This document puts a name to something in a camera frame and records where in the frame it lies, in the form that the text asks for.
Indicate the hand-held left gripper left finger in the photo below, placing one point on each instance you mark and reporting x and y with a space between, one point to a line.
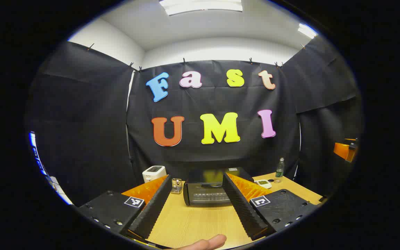
155 205

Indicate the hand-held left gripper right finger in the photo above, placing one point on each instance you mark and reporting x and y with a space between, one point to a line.
241 205

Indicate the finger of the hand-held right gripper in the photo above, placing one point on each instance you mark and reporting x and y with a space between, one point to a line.
342 151

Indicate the black electric oven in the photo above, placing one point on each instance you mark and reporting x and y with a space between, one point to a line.
205 196

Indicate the small white kitchen timer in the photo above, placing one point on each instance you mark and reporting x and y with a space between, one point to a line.
263 183

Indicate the white toaster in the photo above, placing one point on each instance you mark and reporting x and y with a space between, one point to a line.
153 173

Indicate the green plastic bottle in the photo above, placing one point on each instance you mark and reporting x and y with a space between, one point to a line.
279 172

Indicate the black backdrop cloth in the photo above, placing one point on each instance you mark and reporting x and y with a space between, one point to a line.
207 152

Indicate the small ceiling light panel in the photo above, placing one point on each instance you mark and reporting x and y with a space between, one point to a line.
307 30

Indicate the large ceiling light panel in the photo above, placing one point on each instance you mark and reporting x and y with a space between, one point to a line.
200 6

